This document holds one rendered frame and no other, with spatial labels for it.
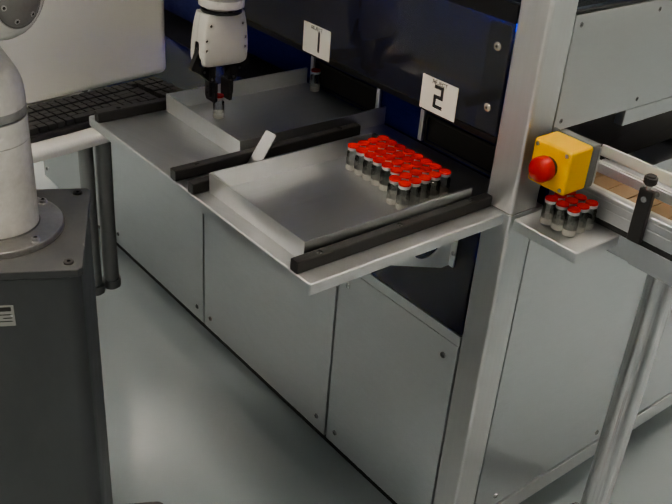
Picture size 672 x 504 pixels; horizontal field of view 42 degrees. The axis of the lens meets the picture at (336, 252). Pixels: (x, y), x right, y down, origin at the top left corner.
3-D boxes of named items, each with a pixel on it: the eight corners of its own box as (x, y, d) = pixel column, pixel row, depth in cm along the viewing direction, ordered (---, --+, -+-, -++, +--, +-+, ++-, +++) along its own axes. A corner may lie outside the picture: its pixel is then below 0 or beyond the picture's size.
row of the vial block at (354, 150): (352, 165, 156) (354, 141, 154) (421, 206, 144) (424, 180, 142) (342, 167, 155) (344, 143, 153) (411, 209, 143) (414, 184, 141)
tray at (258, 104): (305, 82, 192) (306, 67, 190) (384, 123, 175) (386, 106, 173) (166, 110, 172) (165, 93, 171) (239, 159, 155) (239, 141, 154)
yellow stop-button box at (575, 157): (555, 169, 142) (564, 127, 139) (592, 186, 137) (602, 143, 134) (524, 179, 138) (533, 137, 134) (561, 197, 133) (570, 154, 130)
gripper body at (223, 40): (234, -5, 165) (232, 53, 171) (186, -1, 159) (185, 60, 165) (256, 5, 160) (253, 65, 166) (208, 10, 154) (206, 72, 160)
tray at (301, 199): (368, 149, 163) (370, 132, 161) (469, 206, 146) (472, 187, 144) (209, 192, 144) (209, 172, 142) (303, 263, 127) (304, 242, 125)
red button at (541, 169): (539, 172, 137) (544, 148, 135) (559, 182, 134) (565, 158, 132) (523, 178, 135) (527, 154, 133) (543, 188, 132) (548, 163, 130)
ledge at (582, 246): (565, 208, 152) (568, 198, 151) (628, 240, 144) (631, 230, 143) (511, 229, 144) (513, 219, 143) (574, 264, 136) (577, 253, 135)
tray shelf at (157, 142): (291, 83, 196) (292, 75, 195) (533, 212, 150) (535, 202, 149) (88, 124, 169) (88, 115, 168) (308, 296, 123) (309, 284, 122)
